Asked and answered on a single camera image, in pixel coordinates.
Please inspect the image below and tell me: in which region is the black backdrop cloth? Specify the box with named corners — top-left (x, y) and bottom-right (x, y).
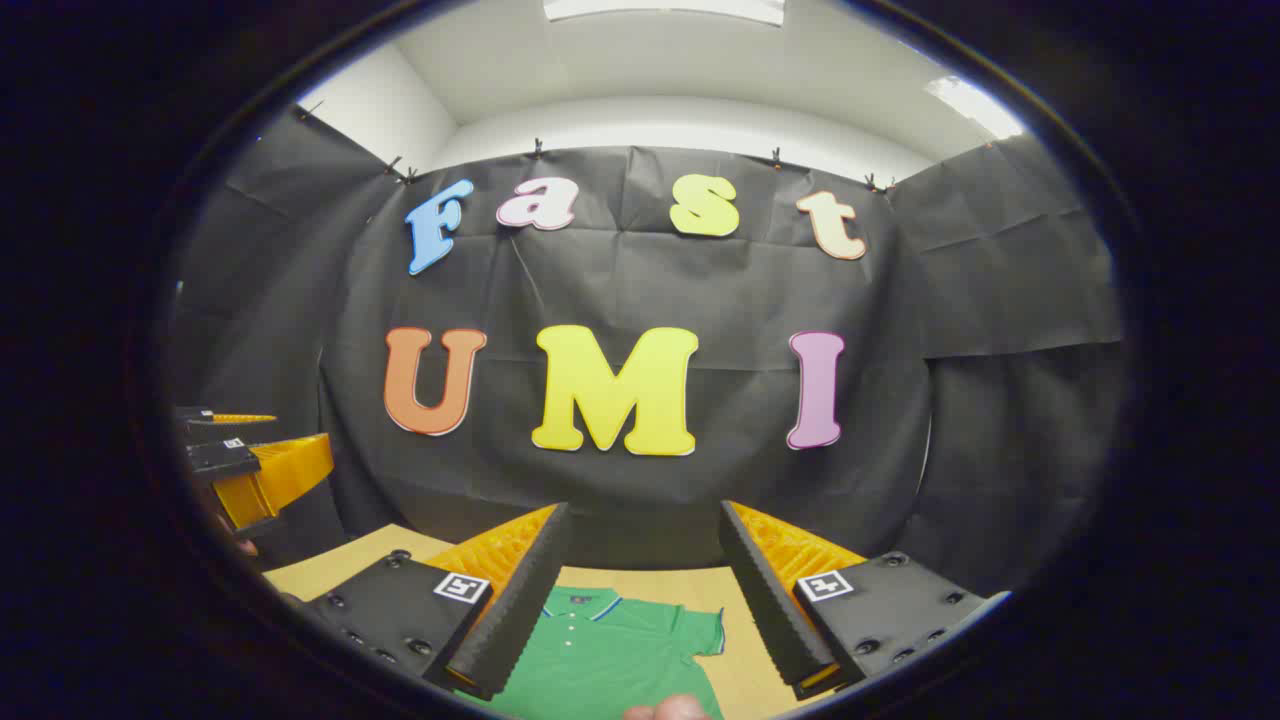
top-left (170, 105), bottom-right (1126, 601)

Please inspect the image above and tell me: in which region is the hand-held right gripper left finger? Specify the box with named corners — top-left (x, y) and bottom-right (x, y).
top-left (300, 502), bottom-right (573, 701)

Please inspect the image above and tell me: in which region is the green T-shirt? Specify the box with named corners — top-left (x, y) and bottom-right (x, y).
top-left (480, 585), bottom-right (726, 720)

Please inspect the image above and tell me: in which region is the ceiling light panel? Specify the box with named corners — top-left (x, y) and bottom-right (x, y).
top-left (925, 77), bottom-right (1027, 141)
top-left (543, 0), bottom-right (786, 27)

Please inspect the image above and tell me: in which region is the row of black cloth clips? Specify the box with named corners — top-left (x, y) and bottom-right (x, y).
top-left (298, 98), bottom-right (898, 196)

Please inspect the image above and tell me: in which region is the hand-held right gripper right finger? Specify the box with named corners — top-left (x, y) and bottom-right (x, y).
top-left (718, 500), bottom-right (1011, 701)

